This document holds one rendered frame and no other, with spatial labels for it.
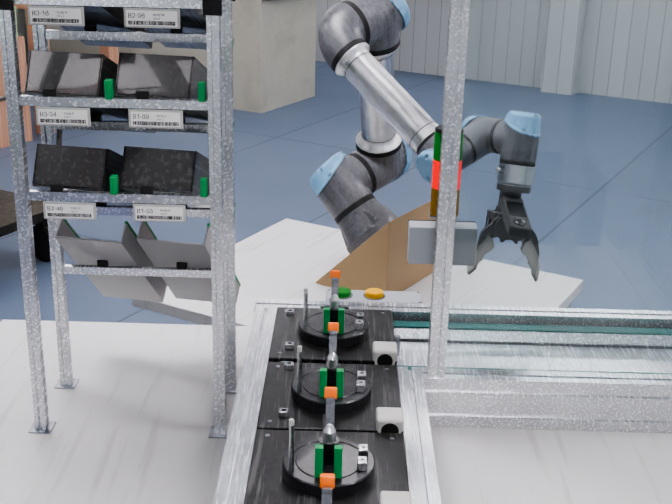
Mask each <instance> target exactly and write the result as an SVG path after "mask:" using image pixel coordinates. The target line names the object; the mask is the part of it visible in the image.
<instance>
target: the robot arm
mask: <svg viewBox="0 0 672 504"><path fill-rule="evenodd" d="M409 22H410V11H409V8H408V5H407V3H406V1H405V0H344V1H342V2H340V3H337V4H335V5H333V6H332V7H330V8H329V9H328V10H327V11H326V12H325V14H324V15H323V17H322V19H321V21H320V24H319V29H318V41H319V46H320V50H321V53H322V55H323V57H324V59H325V61H326V63H327V64H328V65H329V67H330V68H331V69H332V70H333V71H334V72H335V73H336V75H338V76H340V77H343V76H345V77H346V78H347V80H348V81H349V82H350V83H351V84H352V85H353V86H354V87H355V88H356V89H357V90H358V91H359V96H360V116H361V131H360V132H359V133H358V134H357V136H356V150H355V151H354V152H352V153H350V154H349V155H347V156H345V155H346V154H345V153H343V152H342V151H340V152H338V153H336V154H335V155H333V156H332V157H331V158H329V159H328V160H327V161H326V162H325V163H324V164H323V165H322V166H320V167H319V168H318V169H317V170H316V172H315V173H314V174H313V175H312V177H311V178H310V185H311V187H312V188H313V190H314V192H315V193H316V196H318V198H319V199H320V200H321V202H322V203H323V205H324V206H325V208H326V209H327V210H328V212H329V213H330V215H331V216H332V217H333V219H334V220H335V222H336V223H337V225H338V226H339V228H340V230H341V233H342V236H343V239H344V242H345V245H346V249H347V251H348V252H349V254H351V253H352V252H353V251H354V250H355V249H357V248H358V247H359V246H360V245H362V244H363V243H364V242H365V241H366V240H368V239H369V238H370V237H371V236H373V235H374V234H375V233H376V232H377V231H379V230H380V229H381V228H382V227H384V226H385V225H386V224H387V223H388V222H390V221H392V220H394V219H396V218H398V217H397V215H396V214H394V213H393V212H392V211H390V210H389V209H388V208H386V207H385V206H384V205H382V204H381V203H380V202H378V201H377V199H376V198H375V197H374V195H373V193H374V192H376V191H377V190H379V189H381V188H382V187H384V186H386V185H387V184H389V183H391V182H393V181H396V180H397V179H399V178H400V177H401V176H402V175H403V174H405V173H406V172H407V171H408V169H409V168H410V165H411V160H412V156H411V150H410V148H408V146H407V145H409V146H410V147H411V148H412V149H413V151H414V152H415V153H416V154H418V157H417V159H416V166H417V169H418V171H420V175H421V176H422V178H423V179H424V180H426V181H427V182H429V183H432V167H433V150H434V133H435V127H436V126H439V125H438V124H437V123H436V122H435V121H434V120H433V119H432V118H431V117H430V116H429V115H428V114H427V113H426V112H425V110H424V109H423V108H422V107H421V106H420V105H419V104H418V103H417V102H416V101H415V100H414V99H413V98H412V97H411V96H410V95H409V94H408V93H407V91H406V90H405V89H404V88H403V87H402V86H401V85H400V84H399V83H398V82H397V81H396V80H395V79H394V52H395V51H396V50H397V49H398V48H399V46H400V31H401V30H404V29H405V28H406V27H407V26H408V25H409Z"/></svg>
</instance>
